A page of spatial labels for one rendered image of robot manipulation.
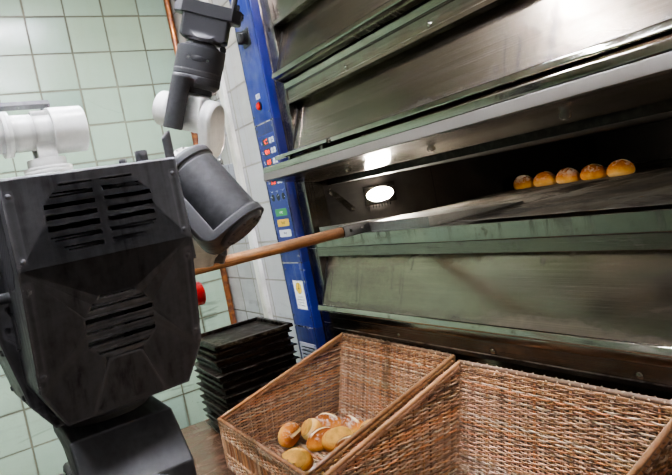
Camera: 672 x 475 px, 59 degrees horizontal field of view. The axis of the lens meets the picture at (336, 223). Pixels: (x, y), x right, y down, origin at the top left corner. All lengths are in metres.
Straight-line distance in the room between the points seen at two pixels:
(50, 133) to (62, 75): 1.87
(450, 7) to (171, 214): 0.88
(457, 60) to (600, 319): 0.63
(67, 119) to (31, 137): 0.05
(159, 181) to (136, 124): 2.04
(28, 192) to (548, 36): 0.93
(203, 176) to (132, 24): 2.01
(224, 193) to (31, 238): 0.33
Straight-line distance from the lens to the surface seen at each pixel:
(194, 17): 1.16
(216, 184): 0.94
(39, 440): 2.76
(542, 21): 1.26
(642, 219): 1.17
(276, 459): 1.51
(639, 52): 0.97
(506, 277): 1.41
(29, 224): 0.71
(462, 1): 1.40
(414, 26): 1.51
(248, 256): 1.55
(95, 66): 2.82
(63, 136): 0.92
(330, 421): 1.92
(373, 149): 1.41
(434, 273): 1.58
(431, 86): 1.45
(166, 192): 0.76
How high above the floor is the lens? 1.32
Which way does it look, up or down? 3 degrees down
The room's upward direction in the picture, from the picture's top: 11 degrees counter-clockwise
